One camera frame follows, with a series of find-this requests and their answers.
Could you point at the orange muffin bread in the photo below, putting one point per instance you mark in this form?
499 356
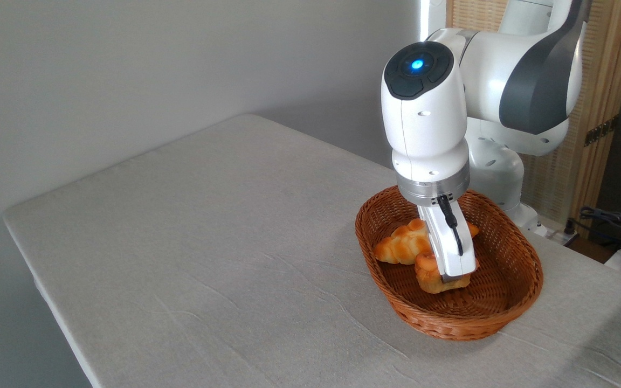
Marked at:
429 277

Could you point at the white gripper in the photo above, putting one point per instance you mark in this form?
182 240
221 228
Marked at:
450 253

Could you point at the grey tablecloth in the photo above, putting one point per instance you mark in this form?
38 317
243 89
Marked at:
235 296

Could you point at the brass hinge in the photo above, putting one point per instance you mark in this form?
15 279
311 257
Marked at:
601 131

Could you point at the white power strip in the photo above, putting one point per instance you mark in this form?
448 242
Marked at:
561 236

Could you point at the brown wicker basket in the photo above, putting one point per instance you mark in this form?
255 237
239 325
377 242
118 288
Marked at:
467 318

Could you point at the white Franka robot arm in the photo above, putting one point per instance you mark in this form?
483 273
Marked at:
423 129

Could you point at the braided bread loaf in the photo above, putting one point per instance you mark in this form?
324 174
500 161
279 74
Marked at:
402 248

